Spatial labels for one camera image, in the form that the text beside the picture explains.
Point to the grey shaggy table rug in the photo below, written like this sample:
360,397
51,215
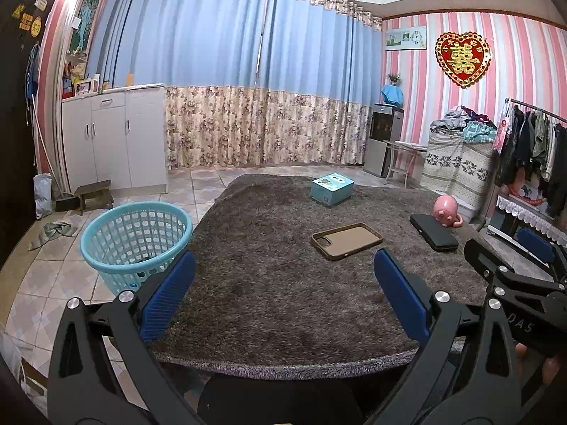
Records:
288,296

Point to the teal cardboard box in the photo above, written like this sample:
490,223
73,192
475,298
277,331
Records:
332,188

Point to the black rectangular case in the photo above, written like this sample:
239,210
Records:
434,232

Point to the small folding table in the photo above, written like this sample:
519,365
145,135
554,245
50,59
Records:
405,159

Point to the colourful shelf clutter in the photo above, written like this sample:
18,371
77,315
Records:
77,79

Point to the red heart wall decoration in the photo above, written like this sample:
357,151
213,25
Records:
463,59

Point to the grey rag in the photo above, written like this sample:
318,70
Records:
55,232

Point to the small wooden stool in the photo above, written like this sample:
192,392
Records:
95,195

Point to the blue and floral curtain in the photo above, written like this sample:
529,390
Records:
265,75

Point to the small potted plant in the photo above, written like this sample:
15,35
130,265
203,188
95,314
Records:
393,78

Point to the black door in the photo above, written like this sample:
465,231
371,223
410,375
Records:
15,141

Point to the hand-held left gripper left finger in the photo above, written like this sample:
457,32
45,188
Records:
170,292

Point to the blue hanging bag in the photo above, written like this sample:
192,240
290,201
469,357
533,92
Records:
32,71

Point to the grey water dispenser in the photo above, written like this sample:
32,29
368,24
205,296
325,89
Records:
385,137

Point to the green wall poster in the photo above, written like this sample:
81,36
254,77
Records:
86,22

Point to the white lace cloth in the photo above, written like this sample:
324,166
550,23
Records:
518,212

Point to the broom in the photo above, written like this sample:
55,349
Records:
44,141

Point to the row of hanging clothes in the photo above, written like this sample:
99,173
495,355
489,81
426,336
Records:
531,150

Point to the brown phone case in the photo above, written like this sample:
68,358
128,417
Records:
347,240

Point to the white sack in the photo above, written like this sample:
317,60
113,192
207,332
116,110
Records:
43,195

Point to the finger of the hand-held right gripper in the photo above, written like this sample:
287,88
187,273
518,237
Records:
483,256
537,244

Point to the light blue plastic basket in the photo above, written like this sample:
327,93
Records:
133,239

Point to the pile of clothes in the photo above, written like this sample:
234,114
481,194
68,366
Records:
465,124

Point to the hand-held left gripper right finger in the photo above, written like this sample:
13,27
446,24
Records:
398,292

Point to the person's right hand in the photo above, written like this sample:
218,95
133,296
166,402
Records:
553,368

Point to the white cabinet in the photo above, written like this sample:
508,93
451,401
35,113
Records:
115,137

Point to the pink pig toy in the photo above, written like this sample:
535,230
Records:
447,210

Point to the covered box with clothes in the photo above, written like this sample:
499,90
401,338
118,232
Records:
460,168

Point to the wall picture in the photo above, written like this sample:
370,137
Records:
405,37

